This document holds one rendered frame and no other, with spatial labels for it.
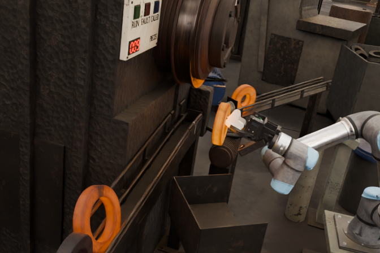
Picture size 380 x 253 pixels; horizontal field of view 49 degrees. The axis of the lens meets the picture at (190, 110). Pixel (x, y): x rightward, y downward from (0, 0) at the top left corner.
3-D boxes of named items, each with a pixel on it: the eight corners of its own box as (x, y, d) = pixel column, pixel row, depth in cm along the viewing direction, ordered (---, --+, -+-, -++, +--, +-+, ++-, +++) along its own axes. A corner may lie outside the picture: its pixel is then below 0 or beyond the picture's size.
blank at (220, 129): (214, 113, 141) (224, 116, 141) (224, 95, 155) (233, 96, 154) (209, 151, 149) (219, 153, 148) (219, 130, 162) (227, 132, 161)
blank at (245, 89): (235, 117, 221) (240, 120, 218) (226, 97, 210) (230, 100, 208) (254, 98, 225) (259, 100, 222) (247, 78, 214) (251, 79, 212)
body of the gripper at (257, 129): (252, 109, 150) (283, 125, 149) (242, 128, 154) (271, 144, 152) (249, 117, 143) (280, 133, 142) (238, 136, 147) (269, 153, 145)
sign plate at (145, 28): (119, 59, 125) (124, -2, 118) (151, 44, 148) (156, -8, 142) (126, 61, 124) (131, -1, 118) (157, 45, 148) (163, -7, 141)
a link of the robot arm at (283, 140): (282, 150, 152) (280, 160, 145) (271, 144, 152) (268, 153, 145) (292, 134, 149) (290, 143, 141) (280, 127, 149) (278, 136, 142)
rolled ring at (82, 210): (73, 232, 102) (62, 232, 103) (107, 267, 114) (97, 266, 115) (99, 171, 114) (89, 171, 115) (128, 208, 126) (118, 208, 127)
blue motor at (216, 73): (190, 108, 388) (195, 73, 376) (188, 88, 441) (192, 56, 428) (223, 112, 391) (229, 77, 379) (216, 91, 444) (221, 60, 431)
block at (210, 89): (181, 132, 202) (188, 86, 193) (186, 126, 209) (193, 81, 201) (203, 138, 200) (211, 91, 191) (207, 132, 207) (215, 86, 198)
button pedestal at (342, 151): (307, 227, 240) (336, 130, 217) (308, 205, 262) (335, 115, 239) (336, 236, 236) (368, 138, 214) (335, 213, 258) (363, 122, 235)
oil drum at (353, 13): (315, 66, 615) (331, 4, 582) (316, 58, 668) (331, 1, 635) (357, 74, 601) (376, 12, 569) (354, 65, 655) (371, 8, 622)
